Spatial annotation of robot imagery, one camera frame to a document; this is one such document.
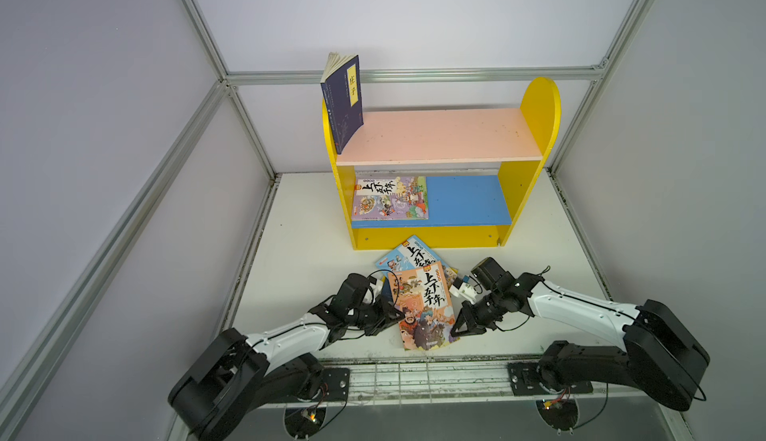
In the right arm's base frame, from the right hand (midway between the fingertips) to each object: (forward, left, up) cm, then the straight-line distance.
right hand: (453, 330), depth 76 cm
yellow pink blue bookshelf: (+34, -6, +5) cm, 35 cm away
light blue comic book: (+24, +10, -4) cm, 26 cm away
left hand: (+6, +13, -1) cm, 14 cm away
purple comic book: (+36, +17, +9) cm, 41 cm away
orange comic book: (+11, +7, -3) cm, 13 cm away
